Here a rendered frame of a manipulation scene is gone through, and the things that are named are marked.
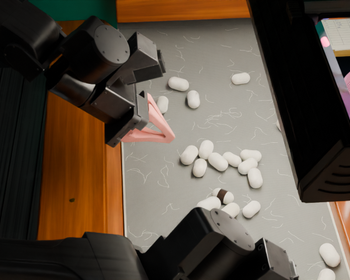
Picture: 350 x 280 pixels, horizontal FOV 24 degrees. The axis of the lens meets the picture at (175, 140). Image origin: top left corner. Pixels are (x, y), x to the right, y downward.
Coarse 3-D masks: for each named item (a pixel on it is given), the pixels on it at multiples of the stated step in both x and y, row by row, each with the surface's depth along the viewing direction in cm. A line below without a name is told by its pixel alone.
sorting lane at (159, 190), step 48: (192, 48) 149; (240, 48) 149; (240, 96) 138; (144, 144) 128; (192, 144) 128; (240, 144) 128; (144, 192) 120; (192, 192) 120; (240, 192) 120; (288, 192) 120; (144, 240) 113; (288, 240) 113; (336, 240) 113
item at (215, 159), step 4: (212, 156) 123; (216, 156) 123; (220, 156) 123; (208, 160) 124; (212, 160) 123; (216, 160) 123; (220, 160) 123; (224, 160) 123; (212, 164) 123; (216, 164) 123; (220, 164) 122; (224, 164) 122; (216, 168) 123; (220, 168) 122; (224, 168) 123
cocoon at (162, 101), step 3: (162, 96) 135; (159, 99) 134; (162, 99) 134; (165, 99) 134; (159, 102) 133; (162, 102) 133; (165, 102) 134; (159, 105) 133; (162, 105) 133; (165, 105) 133; (159, 108) 133; (162, 108) 133; (165, 108) 133; (162, 111) 133; (165, 111) 133
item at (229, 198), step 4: (216, 188) 118; (220, 188) 118; (212, 192) 118; (216, 192) 118; (228, 192) 117; (216, 196) 118; (224, 196) 117; (228, 196) 117; (232, 196) 117; (224, 200) 117; (228, 200) 117; (232, 200) 117
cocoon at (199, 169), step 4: (200, 160) 123; (204, 160) 123; (196, 164) 122; (200, 164) 122; (204, 164) 122; (196, 168) 122; (200, 168) 121; (204, 168) 122; (196, 172) 121; (200, 172) 121; (204, 172) 122; (196, 176) 122; (200, 176) 122
